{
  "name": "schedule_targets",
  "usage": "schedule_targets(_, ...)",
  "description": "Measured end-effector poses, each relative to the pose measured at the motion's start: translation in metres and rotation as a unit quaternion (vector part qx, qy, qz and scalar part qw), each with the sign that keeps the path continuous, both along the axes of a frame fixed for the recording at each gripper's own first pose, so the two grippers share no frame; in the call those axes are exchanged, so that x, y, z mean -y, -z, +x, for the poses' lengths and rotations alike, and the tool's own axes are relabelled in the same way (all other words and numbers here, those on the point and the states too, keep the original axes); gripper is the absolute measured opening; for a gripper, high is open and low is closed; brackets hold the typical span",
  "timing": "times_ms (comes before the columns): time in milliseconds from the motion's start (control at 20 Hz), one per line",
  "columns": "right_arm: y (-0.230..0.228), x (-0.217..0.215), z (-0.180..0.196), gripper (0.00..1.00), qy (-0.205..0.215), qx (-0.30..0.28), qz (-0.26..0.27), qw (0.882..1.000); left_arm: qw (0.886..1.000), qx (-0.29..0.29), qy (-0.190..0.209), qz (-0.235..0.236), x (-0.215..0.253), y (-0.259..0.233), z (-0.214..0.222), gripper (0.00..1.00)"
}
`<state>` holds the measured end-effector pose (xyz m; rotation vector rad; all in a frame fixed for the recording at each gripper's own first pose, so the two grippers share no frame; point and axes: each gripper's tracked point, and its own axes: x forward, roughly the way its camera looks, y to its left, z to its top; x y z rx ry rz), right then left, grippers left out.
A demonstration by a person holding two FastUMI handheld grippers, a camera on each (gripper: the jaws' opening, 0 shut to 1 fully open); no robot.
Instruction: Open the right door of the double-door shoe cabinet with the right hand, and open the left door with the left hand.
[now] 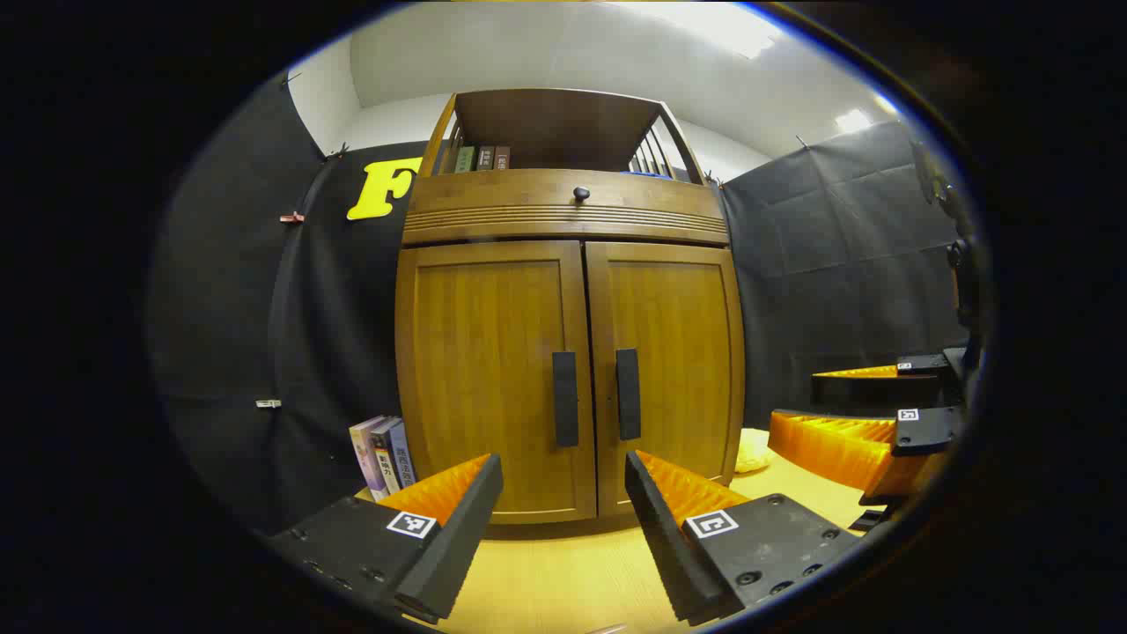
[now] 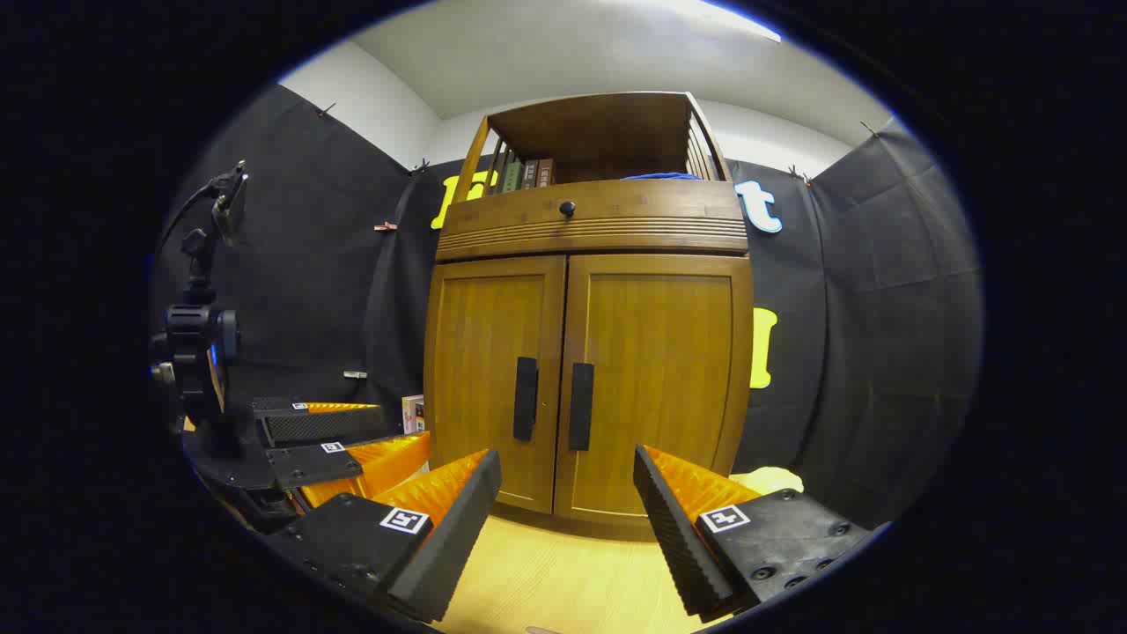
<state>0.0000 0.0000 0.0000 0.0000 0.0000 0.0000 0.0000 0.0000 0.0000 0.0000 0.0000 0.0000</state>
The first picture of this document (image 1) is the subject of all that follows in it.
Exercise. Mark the lavender book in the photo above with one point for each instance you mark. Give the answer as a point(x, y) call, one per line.
point(365, 458)

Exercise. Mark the dark grey book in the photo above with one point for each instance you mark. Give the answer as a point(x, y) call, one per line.
point(485, 158)

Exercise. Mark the wooden shoe cabinet door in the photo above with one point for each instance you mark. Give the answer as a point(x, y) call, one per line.
point(484, 370)
point(678, 352)

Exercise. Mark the small ceiling light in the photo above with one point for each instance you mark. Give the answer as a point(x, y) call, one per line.
point(852, 120)

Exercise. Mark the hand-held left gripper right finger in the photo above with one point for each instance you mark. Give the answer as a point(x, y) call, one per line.
point(660, 537)

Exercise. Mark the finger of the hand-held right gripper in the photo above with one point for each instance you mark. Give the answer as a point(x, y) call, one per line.
point(872, 390)
point(929, 430)

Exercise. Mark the black backdrop cloth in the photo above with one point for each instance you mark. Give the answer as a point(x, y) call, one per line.
point(229, 308)

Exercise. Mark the wooden drawer with black knob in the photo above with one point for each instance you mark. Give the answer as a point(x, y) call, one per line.
point(493, 198)

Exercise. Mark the large ceiling light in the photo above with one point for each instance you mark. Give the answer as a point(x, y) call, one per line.
point(731, 31)

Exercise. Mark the blue item on cabinet shelf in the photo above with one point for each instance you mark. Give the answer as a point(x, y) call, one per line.
point(649, 173)

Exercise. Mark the brown book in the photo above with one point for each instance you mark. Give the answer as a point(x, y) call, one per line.
point(502, 158)

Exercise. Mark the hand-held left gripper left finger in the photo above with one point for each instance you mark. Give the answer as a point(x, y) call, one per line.
point(458, 546)

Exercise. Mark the wooden double-door shoe cabinet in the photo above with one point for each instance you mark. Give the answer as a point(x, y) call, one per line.
point(546, 128)

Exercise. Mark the yellow cloth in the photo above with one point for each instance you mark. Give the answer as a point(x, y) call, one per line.
point(753, 451)

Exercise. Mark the blue-grey book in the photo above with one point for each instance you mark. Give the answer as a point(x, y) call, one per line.
point(402, 458)

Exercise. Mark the black and yellow book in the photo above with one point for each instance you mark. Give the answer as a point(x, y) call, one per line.
point(385, 462)

